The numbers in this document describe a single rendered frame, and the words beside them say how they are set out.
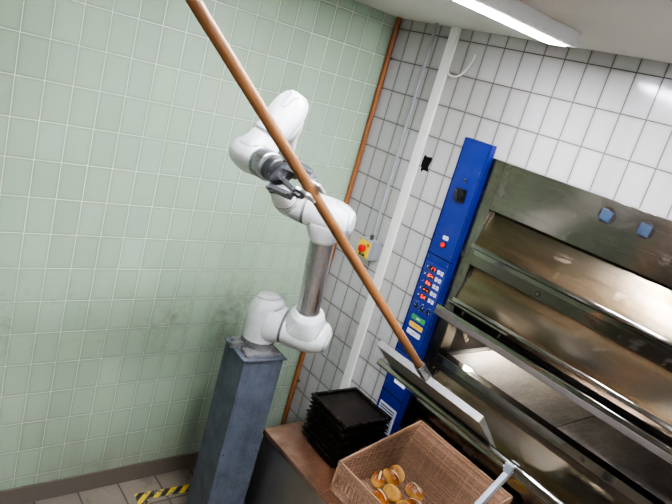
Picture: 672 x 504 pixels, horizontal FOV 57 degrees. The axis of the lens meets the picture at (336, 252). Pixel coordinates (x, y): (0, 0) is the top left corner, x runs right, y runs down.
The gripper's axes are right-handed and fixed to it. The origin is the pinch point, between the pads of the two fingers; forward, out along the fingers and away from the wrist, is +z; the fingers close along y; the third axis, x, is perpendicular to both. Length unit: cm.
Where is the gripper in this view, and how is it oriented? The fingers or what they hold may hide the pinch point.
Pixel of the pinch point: (310, 190)
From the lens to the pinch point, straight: 165.2
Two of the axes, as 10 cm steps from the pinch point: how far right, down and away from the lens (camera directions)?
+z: 5.8, 3.9, -7.2
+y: -7.1, 6.8, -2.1
